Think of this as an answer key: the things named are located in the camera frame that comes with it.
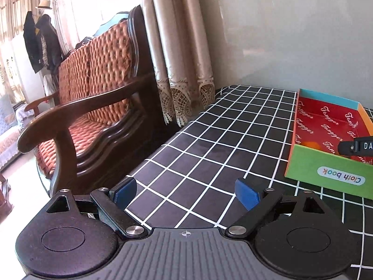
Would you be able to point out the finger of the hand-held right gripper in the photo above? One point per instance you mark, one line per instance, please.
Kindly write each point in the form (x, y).
(361, 146)

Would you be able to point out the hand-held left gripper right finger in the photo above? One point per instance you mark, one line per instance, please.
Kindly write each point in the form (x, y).
(246, 194)

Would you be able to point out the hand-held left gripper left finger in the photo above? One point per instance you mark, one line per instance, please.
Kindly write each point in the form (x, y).
(126, 192)

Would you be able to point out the colourful cardboard box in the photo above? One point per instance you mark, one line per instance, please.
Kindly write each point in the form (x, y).
(320, 163)

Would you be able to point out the orange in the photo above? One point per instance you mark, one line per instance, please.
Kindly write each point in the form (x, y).
(310, 144)

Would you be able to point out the black white checked tablecloth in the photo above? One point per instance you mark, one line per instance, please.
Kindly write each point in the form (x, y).
(204, 151)

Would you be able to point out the wooden side table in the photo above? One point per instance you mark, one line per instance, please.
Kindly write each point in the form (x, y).
(4, 198)

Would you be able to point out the white hanging garment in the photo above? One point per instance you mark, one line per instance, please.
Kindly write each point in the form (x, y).
(49, 89)

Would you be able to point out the wooden sofa with orange cushions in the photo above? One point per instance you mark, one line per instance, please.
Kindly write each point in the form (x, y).
(102, 64)

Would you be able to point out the armchair with grey blanket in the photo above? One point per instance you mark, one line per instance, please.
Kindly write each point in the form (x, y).
(11, 128)

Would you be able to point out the beige lace-trimmed curtain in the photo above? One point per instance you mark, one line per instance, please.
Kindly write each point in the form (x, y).
(174, 35)

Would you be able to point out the black jacket with yellow tag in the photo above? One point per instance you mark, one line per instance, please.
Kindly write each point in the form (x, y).
(51, 43)

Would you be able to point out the sheer white curtain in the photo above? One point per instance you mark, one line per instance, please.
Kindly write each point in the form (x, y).
(81, 5)

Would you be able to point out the straw hat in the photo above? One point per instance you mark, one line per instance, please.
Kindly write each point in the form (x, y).
(44, 4)

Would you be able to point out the beige background curtain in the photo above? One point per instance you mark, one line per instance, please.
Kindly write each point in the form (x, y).
(17, 8)

